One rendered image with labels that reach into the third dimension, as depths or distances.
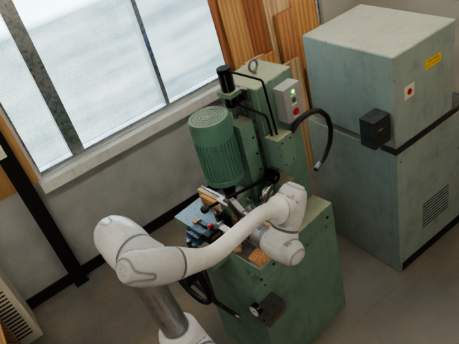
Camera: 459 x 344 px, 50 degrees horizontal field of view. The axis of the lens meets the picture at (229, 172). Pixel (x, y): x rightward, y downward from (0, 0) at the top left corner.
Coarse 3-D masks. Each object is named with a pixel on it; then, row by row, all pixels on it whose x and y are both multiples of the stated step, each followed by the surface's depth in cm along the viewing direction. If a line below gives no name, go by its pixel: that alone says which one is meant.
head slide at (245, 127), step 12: (240, 120) 205; (252, 120) 204; (240, 132) 202; (252, 132) 206; (240, 144) 206; (252, 144) 209; (252, 156) 211; (252, 168) 214; (240, 180) 224; (252, 180) 216; (252, 192) 223
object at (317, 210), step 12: (312, 204) 241; (324, 204) 239; (312, 216) 234; (324, 216) 238; (300, 228) 229; (312, 228) 234; (300, 240) 230; (228, 264) 224; (240, 276) 221; (252, 276) 213
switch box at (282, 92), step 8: (288, 80) 203; (296, 80) 201; (280, 88) 199; (288, 88) 198; (296, 88) 201; (280, 96) 199; (288, 96) 199; (296, 96) 203; (280, 104) 202; (288, 104) 201; (296, 104) 205; (280, 112) 205; (288, 112) 202; (280, 120) 208; (288, 120) 204
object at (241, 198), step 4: (236, 188) 226; (240, 188) 225; (244, 192) 222; (248, 192) 222; (240, 196) 221; (244, 196) 221; (248, 196) 223; (236, 200) 219; (240, 200) 220; (244, 200) 222; (220, 204) 222; (240, 204) 221; (244, 204) 223; (248, 204) 225; (224, 208) 221; (228, 208) 218; (244, 208) 224; (224, 212) 224; (228, 212) 220; (232, 212) 219; (232, 216) 220
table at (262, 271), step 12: (192, 204) 246; (204, 204) 244; (180, 216) 240; (192, 216) 238; (204, 216) 236; (240, 252) 212; (216, 264) 214; (240, 264) 213; (252, 264) 205; (264, 264) 203; (276, 264) 208; (264, 276) 205
